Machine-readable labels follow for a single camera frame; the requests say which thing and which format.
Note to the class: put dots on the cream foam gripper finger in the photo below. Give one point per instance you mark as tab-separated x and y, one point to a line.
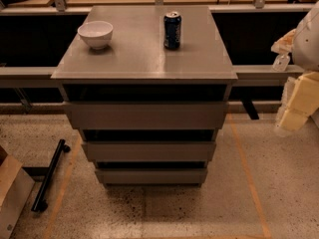
300	100

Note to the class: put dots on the grey top drawer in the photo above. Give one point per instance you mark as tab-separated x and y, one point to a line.
146	116

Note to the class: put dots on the grey drawer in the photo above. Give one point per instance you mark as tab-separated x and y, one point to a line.
153	176
149	151
146	116

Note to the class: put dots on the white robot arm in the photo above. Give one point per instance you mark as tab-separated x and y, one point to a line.
302	45

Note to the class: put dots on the grey drawer cabinet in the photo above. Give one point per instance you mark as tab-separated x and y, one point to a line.
137	68

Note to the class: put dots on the grey bottom drawer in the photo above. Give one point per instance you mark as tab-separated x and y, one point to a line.
153	176

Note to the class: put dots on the grey middle drawer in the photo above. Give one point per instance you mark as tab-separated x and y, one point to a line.
149	151

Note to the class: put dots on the clear sanitizer bottle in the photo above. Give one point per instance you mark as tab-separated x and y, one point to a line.
281	62

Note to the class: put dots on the blue soda can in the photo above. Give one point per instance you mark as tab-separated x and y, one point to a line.
172	29

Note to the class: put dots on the white ceramic bowl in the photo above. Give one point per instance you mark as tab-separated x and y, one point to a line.
96	34

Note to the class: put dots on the cardboard box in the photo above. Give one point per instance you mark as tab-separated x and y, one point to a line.
15	187

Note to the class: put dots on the grey metal rail frame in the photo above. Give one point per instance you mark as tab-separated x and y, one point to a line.
248	75

